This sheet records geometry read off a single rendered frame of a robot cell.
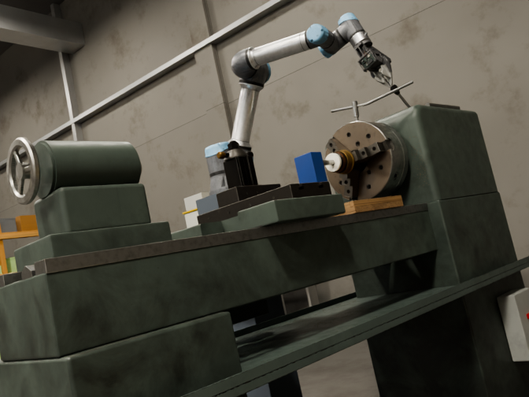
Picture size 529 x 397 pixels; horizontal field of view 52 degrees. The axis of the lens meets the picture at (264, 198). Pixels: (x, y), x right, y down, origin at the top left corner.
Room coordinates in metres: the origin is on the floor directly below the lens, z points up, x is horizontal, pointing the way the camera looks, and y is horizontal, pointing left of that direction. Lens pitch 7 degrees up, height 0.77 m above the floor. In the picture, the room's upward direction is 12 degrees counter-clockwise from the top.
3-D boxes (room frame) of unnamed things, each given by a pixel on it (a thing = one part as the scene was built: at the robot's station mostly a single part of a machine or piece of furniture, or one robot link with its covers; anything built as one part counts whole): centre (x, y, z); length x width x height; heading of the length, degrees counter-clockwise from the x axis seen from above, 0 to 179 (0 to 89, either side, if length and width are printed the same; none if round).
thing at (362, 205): (1.97, -0.25, 0.88); 0.36 x 0.30 x 0.04; 46
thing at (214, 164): (2.39, 0.15, 1.27); 0.13 x 0.12 x 0.14; 151
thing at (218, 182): (2.38, 0.16, 1.15); 0.15 x 0.15 x 0.10
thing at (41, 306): (1.90, -0.17, 0.77); 2.10 x 0.34 x 0.18; 136
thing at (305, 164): (1.90, -0.18, 1.00); 0.08 x 0.06 x 0.23; 46
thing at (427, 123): (2.45, -0.68, 1.06); 0.59 x 0.48 x 0.39; 136
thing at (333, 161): (1.96, -0.24, 1.08); 0.13 x 0.07 x 0.07; 136
